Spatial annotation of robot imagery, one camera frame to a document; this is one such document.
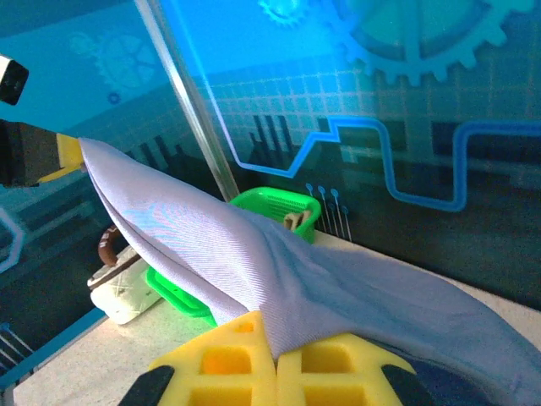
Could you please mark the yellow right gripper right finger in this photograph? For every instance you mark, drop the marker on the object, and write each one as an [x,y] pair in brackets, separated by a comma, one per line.
[329,376]

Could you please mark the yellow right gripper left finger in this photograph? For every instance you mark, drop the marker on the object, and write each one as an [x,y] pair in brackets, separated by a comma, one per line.
[220,368]

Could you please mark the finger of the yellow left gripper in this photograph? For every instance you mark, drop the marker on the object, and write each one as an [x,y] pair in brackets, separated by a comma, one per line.
[69,153]

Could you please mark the lavender skirt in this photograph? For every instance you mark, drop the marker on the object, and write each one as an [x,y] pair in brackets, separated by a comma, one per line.
[253,262]

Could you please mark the khaki skirt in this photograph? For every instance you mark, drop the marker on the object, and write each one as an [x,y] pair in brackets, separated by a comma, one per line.
[293,220]

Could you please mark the green plastic basket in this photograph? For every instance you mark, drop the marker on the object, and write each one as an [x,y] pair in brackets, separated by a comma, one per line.
[270,203]

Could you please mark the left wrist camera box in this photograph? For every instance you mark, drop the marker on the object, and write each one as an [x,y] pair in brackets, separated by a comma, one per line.
[12,82]

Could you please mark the aluminium frame post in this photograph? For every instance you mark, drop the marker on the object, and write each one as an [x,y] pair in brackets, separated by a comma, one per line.
[186,97]

